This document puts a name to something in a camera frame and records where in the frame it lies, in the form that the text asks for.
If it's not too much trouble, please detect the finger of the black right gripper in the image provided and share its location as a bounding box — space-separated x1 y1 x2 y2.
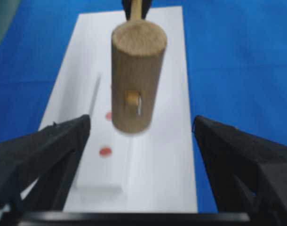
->
141 0 152 19
121 0 132 21

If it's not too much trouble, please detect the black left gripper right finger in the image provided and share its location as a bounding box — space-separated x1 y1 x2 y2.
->
193 115 287 226

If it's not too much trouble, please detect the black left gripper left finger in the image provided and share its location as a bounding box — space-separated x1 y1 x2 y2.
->
0 114 90 220

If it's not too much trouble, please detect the wooden mallet hammer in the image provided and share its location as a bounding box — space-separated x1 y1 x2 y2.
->
111 0 167 134

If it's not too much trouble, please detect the white raised strip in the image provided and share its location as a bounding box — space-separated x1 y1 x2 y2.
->
75 73 131 192

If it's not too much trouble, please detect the white foam base board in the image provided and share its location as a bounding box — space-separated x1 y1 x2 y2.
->
40 6 198 213

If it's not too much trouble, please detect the blue table cloth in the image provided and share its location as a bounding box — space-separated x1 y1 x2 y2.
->
0 0 287 212

